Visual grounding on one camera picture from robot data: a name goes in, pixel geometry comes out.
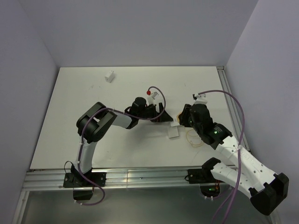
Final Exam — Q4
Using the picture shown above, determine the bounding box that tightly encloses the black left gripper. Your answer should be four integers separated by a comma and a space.
137, 103, 173, 123

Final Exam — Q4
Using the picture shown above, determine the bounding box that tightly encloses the white cube socket adapter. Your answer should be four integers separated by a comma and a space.
171, 117, 180, 127

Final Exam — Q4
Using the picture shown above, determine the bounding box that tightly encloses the white usb charger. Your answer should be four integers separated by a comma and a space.
168, 126, 179, 139
105, 70, 115, 83

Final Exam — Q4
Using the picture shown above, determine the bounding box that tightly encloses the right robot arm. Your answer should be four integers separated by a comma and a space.
178, 104, 289, 216

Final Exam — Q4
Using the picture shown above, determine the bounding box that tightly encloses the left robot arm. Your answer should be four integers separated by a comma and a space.
71, 97, 173, 186

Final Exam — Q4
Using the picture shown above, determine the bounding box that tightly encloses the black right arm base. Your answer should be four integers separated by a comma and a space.
187, 168, 216, 184

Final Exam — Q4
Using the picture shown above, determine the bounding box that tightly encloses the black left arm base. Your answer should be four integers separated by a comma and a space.
63, 172, 106, 188

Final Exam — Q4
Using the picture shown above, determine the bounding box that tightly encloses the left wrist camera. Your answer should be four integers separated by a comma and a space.
146, 90, 159, 105

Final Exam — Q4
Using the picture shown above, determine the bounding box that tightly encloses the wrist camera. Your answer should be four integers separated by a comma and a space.
146, 90, 159, 105
192, 93, 208, 105

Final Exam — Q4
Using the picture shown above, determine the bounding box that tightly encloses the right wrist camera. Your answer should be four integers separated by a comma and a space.
192, 93, 208, 105

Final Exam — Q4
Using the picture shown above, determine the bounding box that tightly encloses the aluminium right rail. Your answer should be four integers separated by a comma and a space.
216, 66, 242, 138

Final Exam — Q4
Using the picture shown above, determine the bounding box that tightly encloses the aluminium rail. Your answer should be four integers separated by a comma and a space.
22, 163, 268, 191
216, 66, 242, 138

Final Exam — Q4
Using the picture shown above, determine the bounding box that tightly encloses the aluminium front rail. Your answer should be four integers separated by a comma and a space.
22, 163, 268, 191

